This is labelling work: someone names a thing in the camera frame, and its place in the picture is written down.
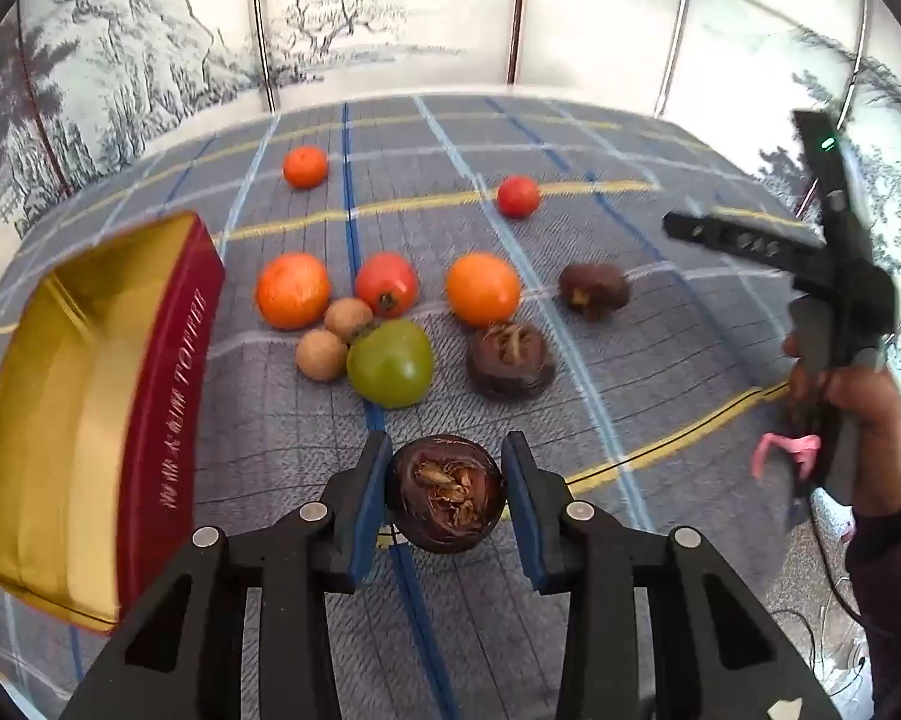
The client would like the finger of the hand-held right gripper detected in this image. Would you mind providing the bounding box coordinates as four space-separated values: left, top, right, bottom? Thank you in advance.
661 210 828 272

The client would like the person's right forearm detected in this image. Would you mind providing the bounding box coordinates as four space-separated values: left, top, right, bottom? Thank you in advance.
844 465 901 720

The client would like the dark purple mangosteen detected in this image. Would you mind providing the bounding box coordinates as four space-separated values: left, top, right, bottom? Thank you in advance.
385 435 508 554
557 263 632 322
465 321 557 401

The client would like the small orange tangerine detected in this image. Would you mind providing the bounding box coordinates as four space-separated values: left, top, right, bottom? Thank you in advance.
282 146 330 190

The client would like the pink ribbon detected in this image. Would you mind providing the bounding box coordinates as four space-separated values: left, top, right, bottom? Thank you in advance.
752 431 821 479

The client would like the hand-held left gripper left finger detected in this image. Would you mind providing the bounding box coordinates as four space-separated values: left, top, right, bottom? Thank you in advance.
60 431 395 720

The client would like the large red tomato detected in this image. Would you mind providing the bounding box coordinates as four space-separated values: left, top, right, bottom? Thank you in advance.
355 253 421 318

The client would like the red tin box gold interior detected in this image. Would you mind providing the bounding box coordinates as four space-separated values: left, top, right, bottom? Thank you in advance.
0 211 226 635

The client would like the landscape painted folding screen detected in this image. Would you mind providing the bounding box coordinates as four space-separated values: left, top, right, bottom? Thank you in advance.
0 0 901 421

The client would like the brown longan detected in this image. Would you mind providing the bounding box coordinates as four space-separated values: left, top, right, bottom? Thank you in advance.
295 328 348 382
324 298 376 344

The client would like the small red tomato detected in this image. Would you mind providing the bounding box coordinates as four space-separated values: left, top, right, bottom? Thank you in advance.
496 175 542 220

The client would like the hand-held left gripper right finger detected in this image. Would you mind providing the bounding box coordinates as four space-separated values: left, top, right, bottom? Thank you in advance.
501 431 845 720

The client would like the medium orange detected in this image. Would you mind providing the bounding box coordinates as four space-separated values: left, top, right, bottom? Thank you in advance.
446 253 523 329

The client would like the person's right hand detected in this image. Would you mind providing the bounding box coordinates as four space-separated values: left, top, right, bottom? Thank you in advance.
784 337 901 518

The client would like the green tomato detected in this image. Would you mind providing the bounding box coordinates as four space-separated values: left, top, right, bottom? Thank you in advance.
346 319 435 410

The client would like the large orange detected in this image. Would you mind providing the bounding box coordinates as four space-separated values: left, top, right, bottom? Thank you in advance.
255 252 333 331

